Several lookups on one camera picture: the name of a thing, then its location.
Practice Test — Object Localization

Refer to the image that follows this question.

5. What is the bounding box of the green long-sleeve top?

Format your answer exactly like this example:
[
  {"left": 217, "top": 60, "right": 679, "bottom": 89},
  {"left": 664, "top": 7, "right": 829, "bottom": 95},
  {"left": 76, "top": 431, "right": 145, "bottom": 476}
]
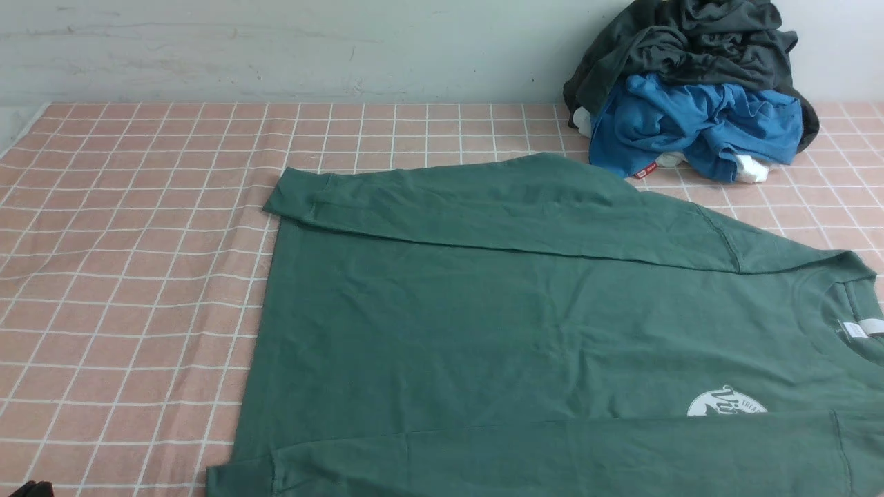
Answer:
[{"left": 206, "top": 153, "right": 883, "bottom": 496}]

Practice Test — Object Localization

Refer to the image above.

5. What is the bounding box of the pink checkered tablecloth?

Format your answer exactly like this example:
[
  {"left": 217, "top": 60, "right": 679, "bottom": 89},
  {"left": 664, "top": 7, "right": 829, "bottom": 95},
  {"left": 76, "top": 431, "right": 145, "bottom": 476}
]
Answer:
[{"left": 2, "top": 104, "right": 882, "bottom": 496}]

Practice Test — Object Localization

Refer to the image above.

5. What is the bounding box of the dark grey crumpled garment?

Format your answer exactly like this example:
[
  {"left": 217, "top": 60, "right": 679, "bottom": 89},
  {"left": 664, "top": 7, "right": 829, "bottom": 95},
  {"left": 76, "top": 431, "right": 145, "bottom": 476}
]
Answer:
[{"left": 563, "top": 1, "right": 820, "bottom": 151}]

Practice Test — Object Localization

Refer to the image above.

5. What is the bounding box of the blue crumpled garment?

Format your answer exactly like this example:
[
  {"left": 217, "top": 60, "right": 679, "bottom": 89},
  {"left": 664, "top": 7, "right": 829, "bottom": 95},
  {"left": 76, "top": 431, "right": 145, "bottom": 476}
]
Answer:
[{"left": 588, "top": 75, "right": 805, "bottom": 183}]

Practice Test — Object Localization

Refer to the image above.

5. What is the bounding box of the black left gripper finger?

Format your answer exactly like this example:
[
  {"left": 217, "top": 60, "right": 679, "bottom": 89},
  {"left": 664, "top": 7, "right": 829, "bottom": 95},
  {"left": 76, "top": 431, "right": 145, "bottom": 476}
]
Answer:
[{"left": 12, "top": 480, "right": 55, "bottom": 497}]

